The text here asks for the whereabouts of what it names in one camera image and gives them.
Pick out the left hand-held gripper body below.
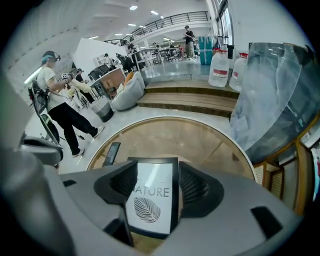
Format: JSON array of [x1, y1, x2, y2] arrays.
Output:
[[19, 136, 65, 167]]

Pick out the black balcony railing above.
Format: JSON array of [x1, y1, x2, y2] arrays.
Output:
[[103, 10, 209, 46]]

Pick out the round wooden table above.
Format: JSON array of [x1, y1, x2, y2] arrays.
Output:
[[86, 116, 256, 249]]

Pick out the grey marble box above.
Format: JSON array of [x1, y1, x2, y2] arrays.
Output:
[[229, 41, 318, 164]]

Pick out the black office chair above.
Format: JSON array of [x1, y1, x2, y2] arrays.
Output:
[[115, 53, 134, 74]]

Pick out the wooden steps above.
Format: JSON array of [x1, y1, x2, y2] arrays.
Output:
[[136, 79, 241, 119]]

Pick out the wooden cabinet with white top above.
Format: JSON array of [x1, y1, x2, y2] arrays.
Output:
[[89, 67, 126, 100]]

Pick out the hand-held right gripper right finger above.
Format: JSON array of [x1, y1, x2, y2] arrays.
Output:
[[177, 161, 225, 224]]

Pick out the black framed nature poster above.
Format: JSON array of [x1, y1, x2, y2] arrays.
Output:
[[124, 156, 180, 240]]

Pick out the black remote control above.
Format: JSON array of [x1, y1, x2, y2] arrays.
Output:
[[101, 141, 122, 167]]

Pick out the orange cushion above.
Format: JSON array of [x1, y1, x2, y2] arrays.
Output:
[[123, 71, 136, 85]]

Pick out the white beanbag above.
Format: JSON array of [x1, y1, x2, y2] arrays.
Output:
[[110, 71, 146, 112]]

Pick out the white table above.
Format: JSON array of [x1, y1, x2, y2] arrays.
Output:
[[134, 47, 166, 71]]

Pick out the clear water jug red label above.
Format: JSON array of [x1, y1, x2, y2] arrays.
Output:
[[228, 52, 249, 93], [207, 48, 230, 88]]

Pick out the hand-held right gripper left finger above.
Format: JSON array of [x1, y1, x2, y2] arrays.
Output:
[[93, 160, 139, 248]]

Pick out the striped laundry basket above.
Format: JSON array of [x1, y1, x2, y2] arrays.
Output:
[[89, 99, 115, 123]]

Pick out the wooden rattan shelf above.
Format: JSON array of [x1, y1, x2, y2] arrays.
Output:
[[251, 139, 316, 216]]

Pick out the blue water bottle pack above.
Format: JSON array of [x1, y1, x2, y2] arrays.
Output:
[[198, 36, 215, 66]]

